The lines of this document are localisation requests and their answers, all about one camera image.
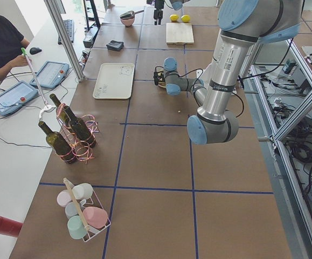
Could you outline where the grey cup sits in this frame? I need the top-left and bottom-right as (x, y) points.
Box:
(65, 202), (79, 219)

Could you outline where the white wire cup rack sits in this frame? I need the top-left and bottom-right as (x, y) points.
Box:
(57, 178), (111, 242)

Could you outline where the dark wine bottle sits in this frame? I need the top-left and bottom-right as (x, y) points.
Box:
(64, 105), (96, 148)
(38, 121), (77, 164)
(50, 93), (73, 133)

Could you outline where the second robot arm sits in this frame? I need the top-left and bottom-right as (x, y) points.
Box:
(165, 0), (190, 10)

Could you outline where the yellow lemon left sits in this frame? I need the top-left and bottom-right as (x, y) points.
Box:
(170, 14), (179, 22)

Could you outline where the mint green cup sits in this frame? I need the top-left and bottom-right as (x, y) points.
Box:
(67, 215), (87, 240)

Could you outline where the metal scoop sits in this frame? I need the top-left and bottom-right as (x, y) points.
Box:
(120, 10), (144, 19)

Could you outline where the pale pink cup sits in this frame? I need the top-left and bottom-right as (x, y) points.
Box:
(57, 190), (72, 208)

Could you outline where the red cylinder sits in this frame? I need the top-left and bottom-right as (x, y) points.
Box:
(0, 216), (23, 237)

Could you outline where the wooden cutting board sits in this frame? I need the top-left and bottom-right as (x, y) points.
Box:
(166, 23), (195, 45)

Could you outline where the aluminium frame post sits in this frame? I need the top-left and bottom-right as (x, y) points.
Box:
(44, 0), (85, 82)

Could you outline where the blue teach pendant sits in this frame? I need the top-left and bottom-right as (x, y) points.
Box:
(0, 81), (38, 117)
(36, 61), (70, 89)

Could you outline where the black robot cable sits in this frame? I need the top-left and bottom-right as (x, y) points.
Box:
(185, 40), (294, 119)

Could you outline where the grey folded cloth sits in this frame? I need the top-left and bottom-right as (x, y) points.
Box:
(106, 40), (124, 51)

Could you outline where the yellow lemon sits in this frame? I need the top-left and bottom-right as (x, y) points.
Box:
(181, 15), (191, 23)
(170, 14), (179, 22)

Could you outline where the copper wire bottle rack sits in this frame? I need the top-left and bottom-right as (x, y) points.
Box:
(57, 103), (98, 162)

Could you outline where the black computer mouse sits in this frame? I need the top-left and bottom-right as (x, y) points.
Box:
(29, 47), (42, 55)

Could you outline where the yellow lemon right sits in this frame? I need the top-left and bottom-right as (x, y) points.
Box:
(181, 15), (191, 23)

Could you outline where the person in black shirt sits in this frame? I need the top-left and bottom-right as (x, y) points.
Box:
(0, 16), (30, 82)

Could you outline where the black keyboard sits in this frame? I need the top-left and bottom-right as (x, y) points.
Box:
(63, 19), (75, 43)

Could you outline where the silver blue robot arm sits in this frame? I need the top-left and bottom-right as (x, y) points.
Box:
(163, 0), (304, 145)

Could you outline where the pink bowl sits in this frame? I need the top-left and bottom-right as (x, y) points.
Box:
(120, 13), (135, 27)

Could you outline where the white cup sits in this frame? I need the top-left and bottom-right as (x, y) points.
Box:
(72, 183), (93, 200)

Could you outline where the cream bear tray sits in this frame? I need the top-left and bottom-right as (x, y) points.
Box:
(92, 63), (135, 99)

